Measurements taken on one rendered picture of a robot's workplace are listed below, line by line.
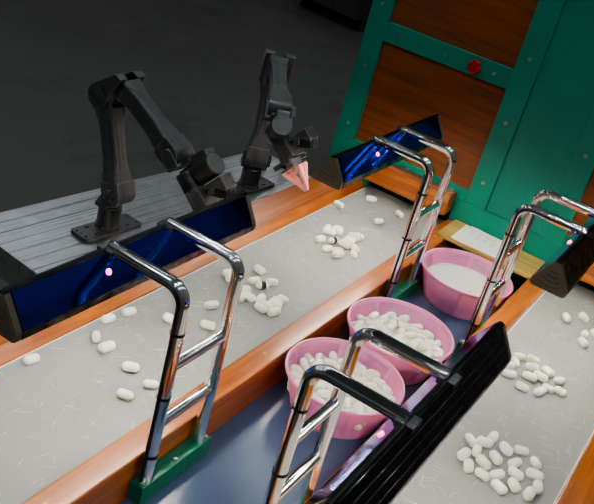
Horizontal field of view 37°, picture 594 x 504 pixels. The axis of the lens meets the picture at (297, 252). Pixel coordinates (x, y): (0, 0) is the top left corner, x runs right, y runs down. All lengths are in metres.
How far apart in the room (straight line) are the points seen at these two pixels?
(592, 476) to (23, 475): 1.11
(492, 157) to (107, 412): 1.50
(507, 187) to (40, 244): 1.37
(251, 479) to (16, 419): 0.45
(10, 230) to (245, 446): 0.93
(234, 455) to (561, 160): 1.39
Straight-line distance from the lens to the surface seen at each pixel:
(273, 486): 1.42
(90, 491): 1.52
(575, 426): 2.11
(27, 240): 2.34
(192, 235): 1.53
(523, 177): 2.72
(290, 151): 2.45
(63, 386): 1.75
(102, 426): 1.67
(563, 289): 1.91
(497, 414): 2.03
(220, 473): 1.72
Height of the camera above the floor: 1.83
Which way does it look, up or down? 27 degrees down
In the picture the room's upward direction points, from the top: 16 degrees clockwise
